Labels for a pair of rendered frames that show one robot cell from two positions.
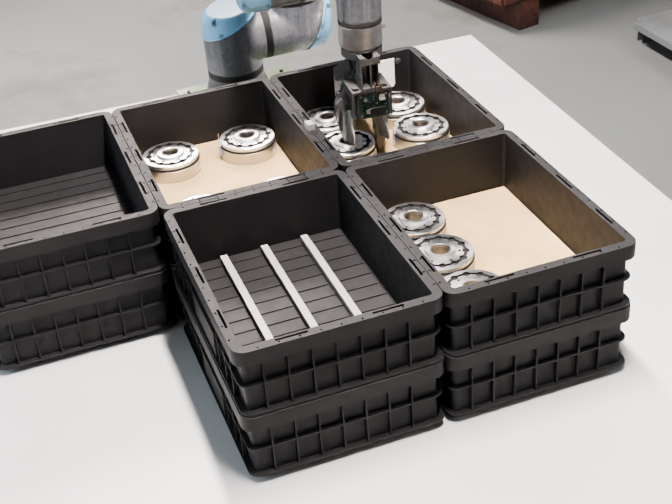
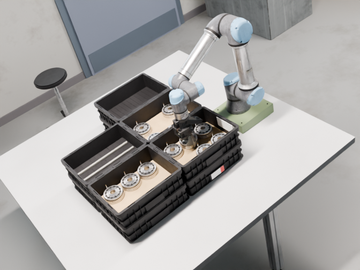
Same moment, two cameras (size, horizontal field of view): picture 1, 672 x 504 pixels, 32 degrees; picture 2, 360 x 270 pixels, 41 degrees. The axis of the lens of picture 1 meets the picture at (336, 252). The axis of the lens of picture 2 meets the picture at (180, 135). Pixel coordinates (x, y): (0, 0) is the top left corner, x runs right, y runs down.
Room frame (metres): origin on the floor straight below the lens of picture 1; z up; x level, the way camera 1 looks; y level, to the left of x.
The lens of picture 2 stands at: (1.44, -2.02, 2.57)
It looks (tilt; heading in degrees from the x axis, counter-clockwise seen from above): 39 degrees down; 79
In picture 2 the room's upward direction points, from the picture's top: 15 degrees counter-clockwise
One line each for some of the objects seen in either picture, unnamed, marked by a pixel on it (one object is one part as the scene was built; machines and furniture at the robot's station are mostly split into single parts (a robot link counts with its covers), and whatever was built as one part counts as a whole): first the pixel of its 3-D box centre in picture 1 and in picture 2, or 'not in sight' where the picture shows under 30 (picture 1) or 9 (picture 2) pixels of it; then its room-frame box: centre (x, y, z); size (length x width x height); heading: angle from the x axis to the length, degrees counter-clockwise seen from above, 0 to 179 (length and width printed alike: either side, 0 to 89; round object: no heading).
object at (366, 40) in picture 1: (362, 33); (181, 113); (1.87, -0.07, 1.07); 0.08 x 0.08 x 0.05
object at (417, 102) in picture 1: (397, 103); (220, 139); (2.02, -0.14, 0.86); 0.10 x 0.10 x 0.01
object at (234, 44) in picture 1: (234, 33); (234, 85); (2.27, 0.17, 0.92); 0.13 x 0.12 x 0.14; 106
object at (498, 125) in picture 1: (381, 106); (194, 136); (1.90, -0.10, 0.92); 0.40 x 0.30 x 0.02; 18
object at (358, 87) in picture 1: (364, 79); (182, 126); (1.86, -0.07, 0.99); 0.09 x 0.08 x 0.12; 13
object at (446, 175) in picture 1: (481, 237); (137, 185); (1.51, -0.22, 0.87); 0.40 x 0.30 x 0.11; 18
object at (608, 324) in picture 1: (481, 294); (142, 199); (1.51, -0.22, 0.76); 0.40 x 0.30 x 0.12; 18
